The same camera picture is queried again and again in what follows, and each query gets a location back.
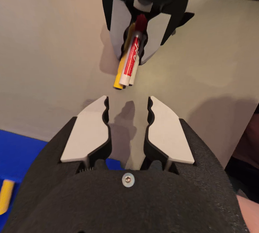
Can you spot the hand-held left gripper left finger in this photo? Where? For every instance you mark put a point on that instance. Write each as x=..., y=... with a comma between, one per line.
x=87, y=136

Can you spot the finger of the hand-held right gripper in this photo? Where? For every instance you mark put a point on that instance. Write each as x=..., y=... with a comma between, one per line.
x=156, y=34
x=119, y=24

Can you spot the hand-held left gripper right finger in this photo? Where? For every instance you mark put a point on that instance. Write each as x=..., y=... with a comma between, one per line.
x=168, y=138

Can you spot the red dry erase marker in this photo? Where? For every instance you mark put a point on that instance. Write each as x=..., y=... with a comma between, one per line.
x=131, y=61

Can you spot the black dry erase marker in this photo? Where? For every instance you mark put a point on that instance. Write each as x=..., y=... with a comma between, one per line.
x=134, y=75

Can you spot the yellow marker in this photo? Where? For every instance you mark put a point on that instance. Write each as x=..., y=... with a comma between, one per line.
x=6, y=196
x=119, y=77

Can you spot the blue plastic bin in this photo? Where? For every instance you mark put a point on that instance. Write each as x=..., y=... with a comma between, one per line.
x=20, y=156

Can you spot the person's bare leg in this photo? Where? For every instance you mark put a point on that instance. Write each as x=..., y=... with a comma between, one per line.
x=251, y=216

